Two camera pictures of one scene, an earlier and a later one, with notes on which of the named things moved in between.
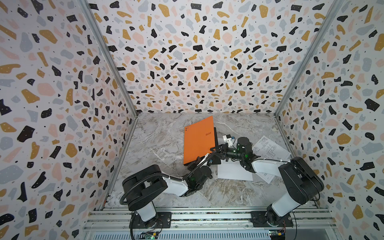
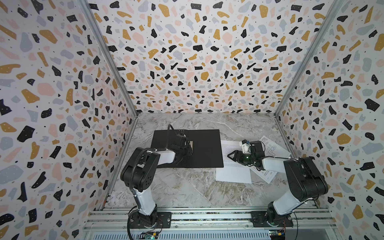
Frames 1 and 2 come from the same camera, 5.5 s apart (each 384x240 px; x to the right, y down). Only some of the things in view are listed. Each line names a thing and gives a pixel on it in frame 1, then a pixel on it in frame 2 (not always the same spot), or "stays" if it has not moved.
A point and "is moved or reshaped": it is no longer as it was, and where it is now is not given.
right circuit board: x=275 y=235 stays
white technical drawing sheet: x=265 y=149 stays
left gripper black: x=193 y=165 to x=188 y=152
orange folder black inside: x=200 y=138 is moved or reshaped
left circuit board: x=148 y=235 stays
